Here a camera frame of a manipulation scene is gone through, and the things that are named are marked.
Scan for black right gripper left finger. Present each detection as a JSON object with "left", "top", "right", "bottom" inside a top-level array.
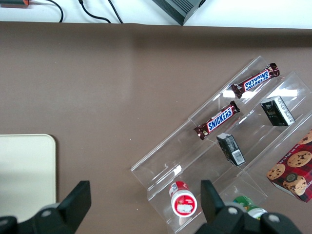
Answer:
[{"left": 0, "top": 180, "right": 92, "bottom": 234}]

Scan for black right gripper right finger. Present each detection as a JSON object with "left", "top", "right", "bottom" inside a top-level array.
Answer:
[{"left": 195, "top": 179, "right": 247, "bottom": 234}]

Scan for cream rectangular tray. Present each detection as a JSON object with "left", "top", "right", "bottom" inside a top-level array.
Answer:
[{"left": 0, "top": 134, "right": 57, "bottom": 223}]

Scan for red lidded yoghurt cup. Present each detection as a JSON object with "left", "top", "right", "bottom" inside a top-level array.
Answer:
[{"left": 168, "top": 180, "right": 197, "bottom": 217}]

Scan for green lidded yoghurt cup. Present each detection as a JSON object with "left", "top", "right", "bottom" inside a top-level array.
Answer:
[{"left": 233, "top": 195, "right": 268, "bottom": 220}]

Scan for small black carton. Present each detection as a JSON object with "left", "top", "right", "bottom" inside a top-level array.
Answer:
[
  {"left": 260, "top": 95, "right": 296, "bottom": 127},
  {"left": 216, "top": 133, "right": 246, "bottom": 167}
]

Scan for clear acrylic stepped display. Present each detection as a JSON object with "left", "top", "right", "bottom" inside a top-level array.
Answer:
[{"left": 131, "top": 56, "right": 312, "bottom": 234}]

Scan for Snickers chocolate bar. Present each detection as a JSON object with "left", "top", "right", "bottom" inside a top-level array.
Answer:
[
  {"left": 194, "top": 100, "right": 241, "bottom": 141},
  {"left": 231, "top": 62, "right": 280, "bottom": 99}
]

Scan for red chocolate chip cookie box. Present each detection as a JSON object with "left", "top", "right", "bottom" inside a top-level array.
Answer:
[{"left": 266, "top": 129, "right": 312, "bottom": 203}]

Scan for brown table cover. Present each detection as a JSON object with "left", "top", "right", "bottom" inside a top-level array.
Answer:
[{"left": 0, "top": 21, "right": 312, "bottom": 234}]

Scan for dark grey ribbed device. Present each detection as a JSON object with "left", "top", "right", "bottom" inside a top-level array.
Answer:
[{"left": 152, "top": 0, "right": 208, "bottom": 26}]

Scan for orange tipped tool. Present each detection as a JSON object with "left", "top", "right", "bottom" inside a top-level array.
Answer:
[{"left": 0, "top": 0, "right": 34, "bottom": 7}]

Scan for black thin cable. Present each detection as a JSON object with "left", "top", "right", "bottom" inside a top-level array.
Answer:
[
  {"left": 107, "top": 0, "right": 124, "bottom": 24},
  {"left": 29, "top": 0, "right": 65, "bottom": 23},
  {"left": 78, "top": 0, "right": 112, "bottom": 24}
]

